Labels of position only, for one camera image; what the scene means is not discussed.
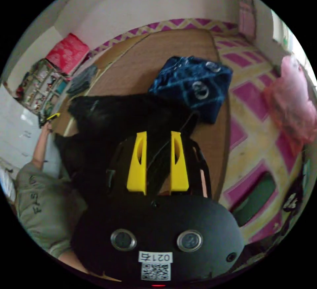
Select blue patterned folded garment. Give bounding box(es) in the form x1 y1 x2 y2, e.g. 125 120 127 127
148 56 234 125

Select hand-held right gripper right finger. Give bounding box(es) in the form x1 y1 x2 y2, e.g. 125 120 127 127
170 131 190 193

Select red carton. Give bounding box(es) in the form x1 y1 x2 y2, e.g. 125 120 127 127
45 33 90 75

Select dark green folded cloth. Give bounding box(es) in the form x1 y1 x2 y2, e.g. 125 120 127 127
231 172 277 227

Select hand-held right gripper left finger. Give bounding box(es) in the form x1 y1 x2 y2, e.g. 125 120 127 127
126 131 147 195

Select pink curtain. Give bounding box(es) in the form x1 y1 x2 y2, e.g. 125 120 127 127
232 0 257 40

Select person's left forearm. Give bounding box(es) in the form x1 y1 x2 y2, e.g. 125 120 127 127
31 130 53 170

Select black jeans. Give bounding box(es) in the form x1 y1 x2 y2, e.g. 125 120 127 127
54 94 200 203

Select person's right forearm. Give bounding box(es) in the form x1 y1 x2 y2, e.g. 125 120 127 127
57 252 122 282

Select colourful printed carton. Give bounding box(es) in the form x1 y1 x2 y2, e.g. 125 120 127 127
16 58 73 121

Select brown flat board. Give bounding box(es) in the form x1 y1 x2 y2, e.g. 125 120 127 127
56 30 231 201

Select person's body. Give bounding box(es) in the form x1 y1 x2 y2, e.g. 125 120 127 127
15 162 88 258

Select pink plastic bag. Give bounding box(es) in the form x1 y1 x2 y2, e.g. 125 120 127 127
263 55 317 156

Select window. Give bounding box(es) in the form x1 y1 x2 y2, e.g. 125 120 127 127
271 8 298 55

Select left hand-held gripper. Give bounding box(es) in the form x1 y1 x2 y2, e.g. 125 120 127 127
38 112 61 129

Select pile of clothes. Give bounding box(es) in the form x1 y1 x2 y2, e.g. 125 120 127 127
66 64 99 94

